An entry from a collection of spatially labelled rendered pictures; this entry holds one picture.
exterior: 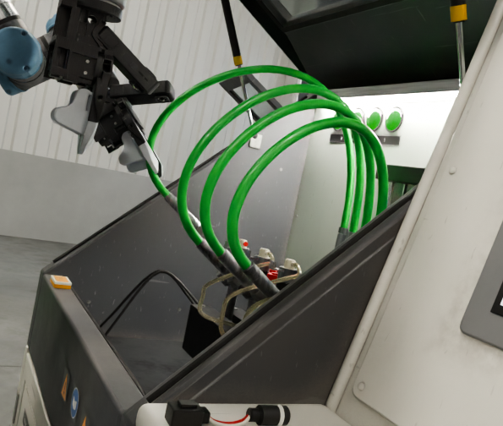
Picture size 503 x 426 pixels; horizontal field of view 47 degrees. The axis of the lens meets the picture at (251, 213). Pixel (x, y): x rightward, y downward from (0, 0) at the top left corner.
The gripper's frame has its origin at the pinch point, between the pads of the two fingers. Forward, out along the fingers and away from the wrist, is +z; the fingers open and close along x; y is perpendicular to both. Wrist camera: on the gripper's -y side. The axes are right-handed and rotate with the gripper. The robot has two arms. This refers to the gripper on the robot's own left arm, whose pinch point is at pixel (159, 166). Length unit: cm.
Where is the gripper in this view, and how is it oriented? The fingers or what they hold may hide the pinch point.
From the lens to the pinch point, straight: 105.6
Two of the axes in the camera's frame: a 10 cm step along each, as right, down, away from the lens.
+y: -8.6, 5.1, -0.1
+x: -1.0, -2.0, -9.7
